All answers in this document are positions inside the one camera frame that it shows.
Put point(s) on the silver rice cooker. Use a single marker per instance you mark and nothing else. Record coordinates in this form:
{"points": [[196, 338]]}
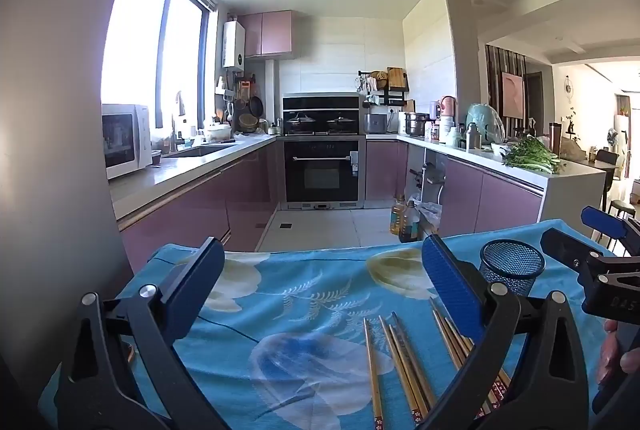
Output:
{"points": [[375, 124]]}

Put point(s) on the black integrated stove oven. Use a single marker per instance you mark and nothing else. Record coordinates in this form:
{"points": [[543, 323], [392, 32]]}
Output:
{"points": [[320, 170]]}

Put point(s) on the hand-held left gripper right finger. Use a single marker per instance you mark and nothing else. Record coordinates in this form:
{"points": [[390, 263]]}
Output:
{"points": [[452, 285]]}

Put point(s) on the pink wall cabinet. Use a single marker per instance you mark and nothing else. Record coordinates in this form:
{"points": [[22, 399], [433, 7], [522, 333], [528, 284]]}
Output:
{"points": [[265, 33]]}

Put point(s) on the dark travel tumbler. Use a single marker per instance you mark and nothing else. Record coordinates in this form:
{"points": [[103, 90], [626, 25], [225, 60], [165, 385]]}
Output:
{"points": [[554, 136]]}

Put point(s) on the black dining chair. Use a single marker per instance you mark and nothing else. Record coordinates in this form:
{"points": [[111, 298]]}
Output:
{"points": [[607, 158]]}

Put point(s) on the dark cooking oil bottle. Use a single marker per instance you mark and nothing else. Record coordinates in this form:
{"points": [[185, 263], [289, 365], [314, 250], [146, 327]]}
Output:
{"points": [[411, 225]]}

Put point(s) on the decorative wall clock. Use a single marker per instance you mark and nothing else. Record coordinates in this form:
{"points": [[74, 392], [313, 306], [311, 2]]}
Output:
{"points": [[569, 86]]}

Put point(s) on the green appliance under plastic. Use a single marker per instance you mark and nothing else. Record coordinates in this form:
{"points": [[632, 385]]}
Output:
{"points": [[487, 123]]}

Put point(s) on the bundle of bamboo chopsticks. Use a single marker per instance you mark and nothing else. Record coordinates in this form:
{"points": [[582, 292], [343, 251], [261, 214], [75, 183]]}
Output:
{"points": [[406, 360]]}

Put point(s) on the kitchen window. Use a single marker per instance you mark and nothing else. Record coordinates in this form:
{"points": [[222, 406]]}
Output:
{"points": [[140, 35]]}

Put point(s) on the white wall water heater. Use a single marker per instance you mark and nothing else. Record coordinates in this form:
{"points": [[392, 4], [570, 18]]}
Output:
{"points": [[234, 43]]}

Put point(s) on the black pot with glass lid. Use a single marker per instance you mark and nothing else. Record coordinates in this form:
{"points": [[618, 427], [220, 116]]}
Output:
{"points": [[301, 123], [341, 124]]}

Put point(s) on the dark dining table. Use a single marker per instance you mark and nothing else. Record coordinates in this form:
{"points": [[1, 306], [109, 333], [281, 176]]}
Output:
{"points": [[580, 159]]}

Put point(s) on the purple peninsula base cabinets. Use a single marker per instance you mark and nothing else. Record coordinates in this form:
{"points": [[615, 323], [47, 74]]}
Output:
{"points": [[480, 200]]}

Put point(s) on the steel stockpot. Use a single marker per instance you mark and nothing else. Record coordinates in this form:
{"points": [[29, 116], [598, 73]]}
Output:
{"points": [[416, 125]]}

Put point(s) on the clear plastic bag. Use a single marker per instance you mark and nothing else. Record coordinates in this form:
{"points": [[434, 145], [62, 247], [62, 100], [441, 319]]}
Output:
{"points": [[431, 217]]}

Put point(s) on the round woven basket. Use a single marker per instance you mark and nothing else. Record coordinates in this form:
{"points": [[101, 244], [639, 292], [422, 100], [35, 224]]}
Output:
{"points": [[247, 123]]}

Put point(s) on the black mesh holder cup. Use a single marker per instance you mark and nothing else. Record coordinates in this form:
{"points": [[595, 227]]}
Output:
{"points": [[515, 270]]}

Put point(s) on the steel sink faucet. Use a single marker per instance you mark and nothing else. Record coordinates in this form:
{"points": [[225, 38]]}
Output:
{"points": [[173, 130]]}

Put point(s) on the black wall rack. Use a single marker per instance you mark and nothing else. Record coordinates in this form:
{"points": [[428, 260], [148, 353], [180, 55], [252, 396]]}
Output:
{"points": [[392, 99]]}

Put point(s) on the person's right hand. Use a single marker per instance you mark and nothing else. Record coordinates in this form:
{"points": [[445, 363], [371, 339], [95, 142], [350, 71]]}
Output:
{"points": [[610, 350]]}

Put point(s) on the white microwave oven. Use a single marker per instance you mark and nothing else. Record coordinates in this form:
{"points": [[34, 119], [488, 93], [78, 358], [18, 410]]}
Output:
{"points": [[125, 140]]}

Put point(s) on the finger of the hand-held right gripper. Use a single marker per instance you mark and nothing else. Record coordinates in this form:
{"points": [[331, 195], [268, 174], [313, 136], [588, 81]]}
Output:
{"points": [[575, 252], [605, 220]]}

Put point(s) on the blue floral tablecloth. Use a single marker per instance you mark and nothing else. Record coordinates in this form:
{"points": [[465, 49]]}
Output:
{"points": [[310, 310]]}

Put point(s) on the yellow cooking oil bottle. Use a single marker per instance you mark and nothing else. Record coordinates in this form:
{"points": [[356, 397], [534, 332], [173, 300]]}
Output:
{"points": [[396, 217]]}

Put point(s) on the steel vacuum bottle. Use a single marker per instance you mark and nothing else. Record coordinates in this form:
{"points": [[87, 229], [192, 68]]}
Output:
{"points": [[473, 138]]}

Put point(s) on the wooden cutting board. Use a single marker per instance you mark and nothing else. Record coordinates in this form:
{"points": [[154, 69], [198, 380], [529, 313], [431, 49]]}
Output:
{"points": [[397, 79]]}

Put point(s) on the purple base cabinets with sink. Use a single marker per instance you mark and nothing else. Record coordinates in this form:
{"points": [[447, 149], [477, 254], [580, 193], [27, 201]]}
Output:
{"points": [[200, 205]]}

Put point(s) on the dark slatted room screen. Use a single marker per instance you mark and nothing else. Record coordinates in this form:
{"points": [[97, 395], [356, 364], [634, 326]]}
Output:
{"points": [[495, 75]]}

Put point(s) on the hanging black frying pan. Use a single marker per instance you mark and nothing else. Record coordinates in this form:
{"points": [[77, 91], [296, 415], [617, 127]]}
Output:
{"points": [[256, 106]]}

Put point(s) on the pink wall painting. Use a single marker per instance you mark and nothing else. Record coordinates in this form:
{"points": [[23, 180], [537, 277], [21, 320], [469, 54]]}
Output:
{"points": [[512, 94]]}

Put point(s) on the white casserole pot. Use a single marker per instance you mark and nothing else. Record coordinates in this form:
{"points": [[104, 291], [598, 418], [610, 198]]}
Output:
{"points": [[219, 134]]}

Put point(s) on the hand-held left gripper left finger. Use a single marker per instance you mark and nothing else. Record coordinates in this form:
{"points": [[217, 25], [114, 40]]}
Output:
{"points": [[192, 290]]}

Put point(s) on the bunch of green vegetables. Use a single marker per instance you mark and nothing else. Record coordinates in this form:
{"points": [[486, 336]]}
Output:
{"points": [[532, 156]]}

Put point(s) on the pink electric kettle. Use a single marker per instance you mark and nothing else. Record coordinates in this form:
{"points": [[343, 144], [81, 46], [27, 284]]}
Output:
{"points": [[448, 110]]}

